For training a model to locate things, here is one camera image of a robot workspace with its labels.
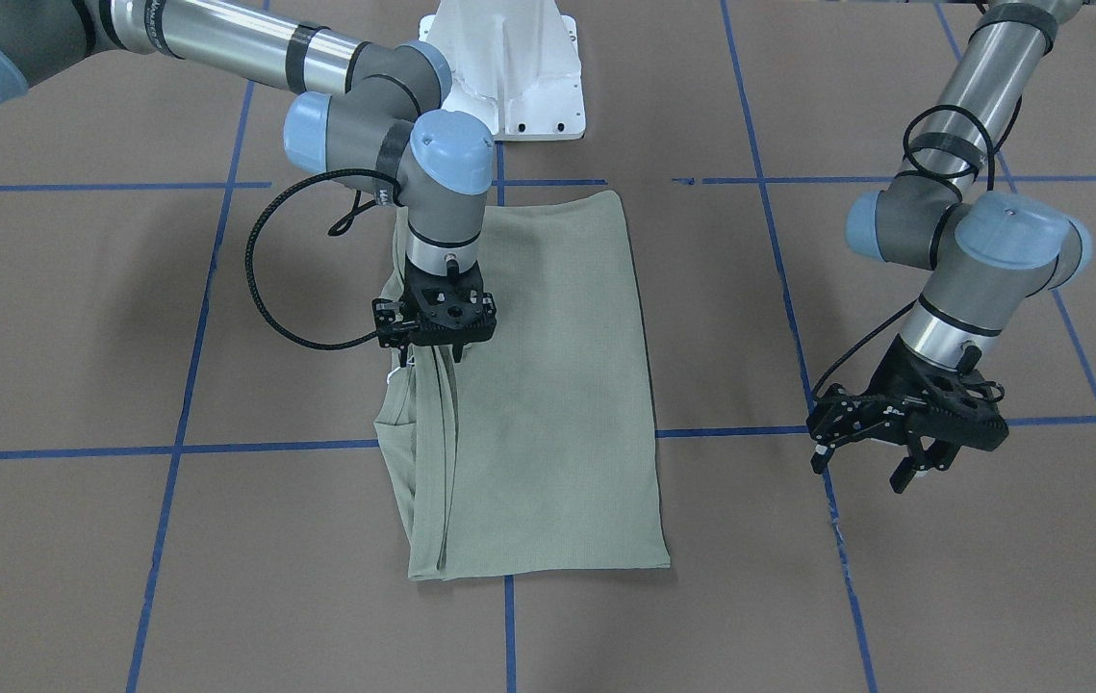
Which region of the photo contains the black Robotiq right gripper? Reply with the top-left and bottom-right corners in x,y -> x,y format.
372,265 -> 496,370

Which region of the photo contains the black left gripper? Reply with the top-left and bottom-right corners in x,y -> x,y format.
804,337 -> 1008,493

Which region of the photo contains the olive green long-sleeve shirt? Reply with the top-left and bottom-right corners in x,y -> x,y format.
374,190 -> 671,580

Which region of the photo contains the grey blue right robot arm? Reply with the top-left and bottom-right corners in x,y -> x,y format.
0,1 -> 496,365

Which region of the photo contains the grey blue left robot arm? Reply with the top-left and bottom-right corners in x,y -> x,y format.
806,1 -> 1093,493

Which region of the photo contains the white string hang tag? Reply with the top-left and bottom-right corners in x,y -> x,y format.
386,359 -> 415,383

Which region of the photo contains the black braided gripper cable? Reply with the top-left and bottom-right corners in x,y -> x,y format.
243,169 -> 409,351

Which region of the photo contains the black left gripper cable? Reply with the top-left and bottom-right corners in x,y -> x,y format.
809,104 -> 1025,410

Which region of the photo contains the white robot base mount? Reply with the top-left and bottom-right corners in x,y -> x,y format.
419,1 -> 587,141

